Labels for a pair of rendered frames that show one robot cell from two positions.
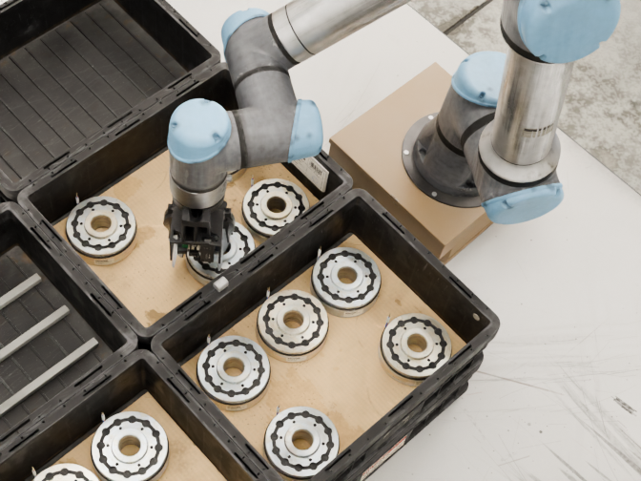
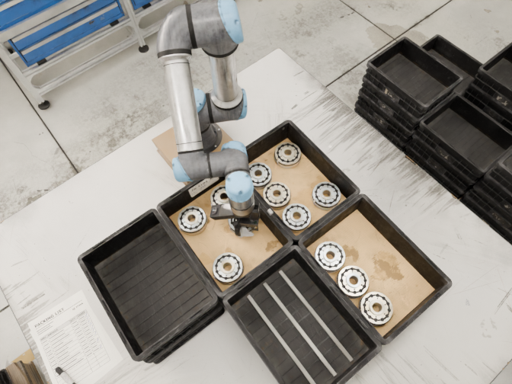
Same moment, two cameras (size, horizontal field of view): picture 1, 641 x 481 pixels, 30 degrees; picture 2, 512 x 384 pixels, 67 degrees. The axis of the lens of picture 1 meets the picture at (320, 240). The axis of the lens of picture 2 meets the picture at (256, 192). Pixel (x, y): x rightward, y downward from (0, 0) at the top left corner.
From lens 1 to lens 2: 0.93 m
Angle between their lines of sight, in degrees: 32
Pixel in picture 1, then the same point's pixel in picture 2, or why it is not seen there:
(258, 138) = (244, 164)
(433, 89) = (164, 141)
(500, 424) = not seen: hidden behind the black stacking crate
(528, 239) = (227, 125)
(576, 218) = not seen: hidden behind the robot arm
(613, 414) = (297, 110)
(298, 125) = (238, 148)
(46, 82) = (141, 296)
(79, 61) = (131, 280)
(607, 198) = not seen: hidden behind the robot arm
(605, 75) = (113, 123)
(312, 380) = (297, 191)
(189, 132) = (245, 186)
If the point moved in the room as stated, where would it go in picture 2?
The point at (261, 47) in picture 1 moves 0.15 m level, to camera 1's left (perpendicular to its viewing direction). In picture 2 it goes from (197, 158) to (180, 205)
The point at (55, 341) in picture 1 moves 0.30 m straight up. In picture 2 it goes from (278, 288) to (280, 264)
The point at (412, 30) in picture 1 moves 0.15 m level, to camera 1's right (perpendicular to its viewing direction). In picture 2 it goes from (123, 152) to (136, 126)
